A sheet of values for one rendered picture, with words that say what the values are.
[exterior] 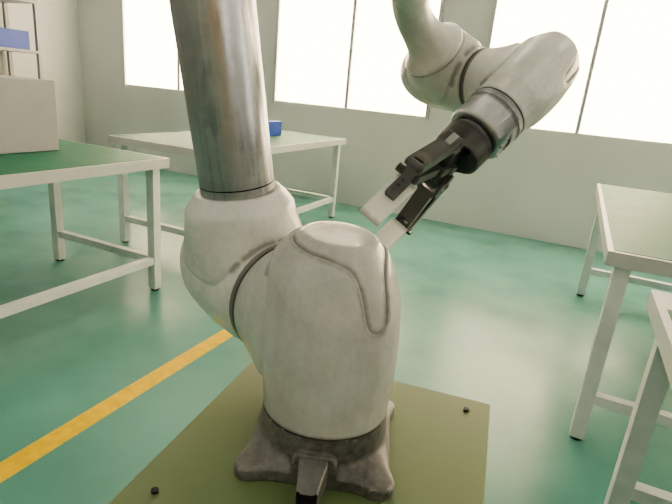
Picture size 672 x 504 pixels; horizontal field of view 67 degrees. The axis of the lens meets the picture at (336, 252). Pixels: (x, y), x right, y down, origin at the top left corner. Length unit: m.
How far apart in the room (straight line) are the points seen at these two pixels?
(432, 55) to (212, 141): 0.38
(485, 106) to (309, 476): 0.52
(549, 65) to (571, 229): 4.34
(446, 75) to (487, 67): 0.07
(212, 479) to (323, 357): 0.19
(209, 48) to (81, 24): 7.24
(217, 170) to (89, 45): 7.13
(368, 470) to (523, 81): 0.54
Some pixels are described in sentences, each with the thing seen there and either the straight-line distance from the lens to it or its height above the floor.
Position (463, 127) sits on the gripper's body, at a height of 1.14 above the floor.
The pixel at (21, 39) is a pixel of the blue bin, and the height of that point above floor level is 1.38.
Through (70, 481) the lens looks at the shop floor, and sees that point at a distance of 1.84.
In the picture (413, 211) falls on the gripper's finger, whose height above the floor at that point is 1.01.
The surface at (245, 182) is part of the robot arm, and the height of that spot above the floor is 1.05.
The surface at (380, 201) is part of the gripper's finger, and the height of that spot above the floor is 1.05.
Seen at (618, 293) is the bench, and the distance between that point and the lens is 1.99.
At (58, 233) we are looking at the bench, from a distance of 3.56.
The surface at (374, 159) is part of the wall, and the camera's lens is 5.39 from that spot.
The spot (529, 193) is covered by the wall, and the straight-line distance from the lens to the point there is 5.07.
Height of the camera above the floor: 1.17
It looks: 18 degrees down
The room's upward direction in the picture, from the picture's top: 5 degrees clockwise
